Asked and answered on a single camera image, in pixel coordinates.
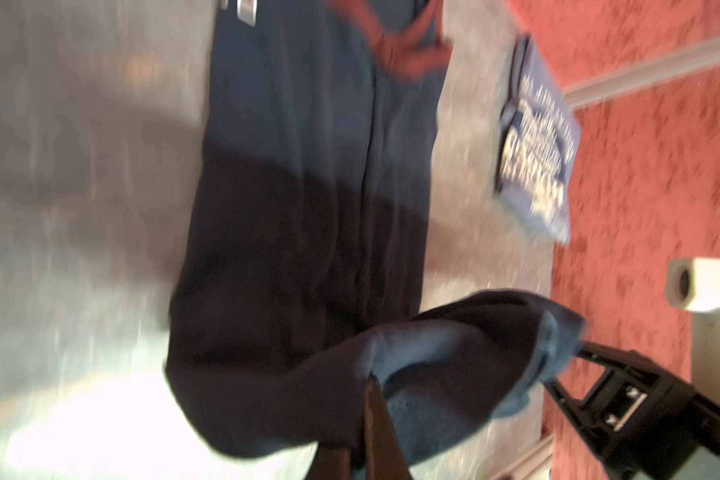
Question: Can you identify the dark navy tank top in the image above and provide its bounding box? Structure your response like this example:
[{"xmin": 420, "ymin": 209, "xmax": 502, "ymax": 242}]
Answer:
[{"xmin": 165, "ymin": 1, "xmax": 584, "ymax": 465}]

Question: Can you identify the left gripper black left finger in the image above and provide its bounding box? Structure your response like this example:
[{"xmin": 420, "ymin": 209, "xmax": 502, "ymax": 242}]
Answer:
[{"xmin": 305, "ymin": 445, "xmax": 352, "ymax": 480}]

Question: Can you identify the right corner aluminium post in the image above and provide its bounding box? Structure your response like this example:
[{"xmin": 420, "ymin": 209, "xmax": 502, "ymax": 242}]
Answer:
[{"xmin": 564, "ymin": 36, "xmax": 720, "ymax": 110}]

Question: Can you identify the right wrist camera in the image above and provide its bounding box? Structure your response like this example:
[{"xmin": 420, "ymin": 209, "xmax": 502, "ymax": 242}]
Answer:
[{"xmin": 665, "ymin": 257, "xmax": 720, "ymax": 405}]

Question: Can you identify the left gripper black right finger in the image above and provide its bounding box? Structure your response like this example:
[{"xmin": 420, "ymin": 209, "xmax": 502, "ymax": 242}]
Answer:
[{"xmin": 364, "ymin": 376, "xmax": 412, "ymax": 480}]

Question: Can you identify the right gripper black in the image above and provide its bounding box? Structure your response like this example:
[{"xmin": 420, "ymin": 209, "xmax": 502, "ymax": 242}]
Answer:
[{"xmin": 544, "ymin": 342, "xmax": 720, "ymax": 479}]

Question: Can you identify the grey blue tank top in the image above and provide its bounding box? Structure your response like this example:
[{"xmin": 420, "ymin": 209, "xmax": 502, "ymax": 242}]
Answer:
[{"xmin": 496, "ymin": 34, "xmax": 582, "ymax": 245}]

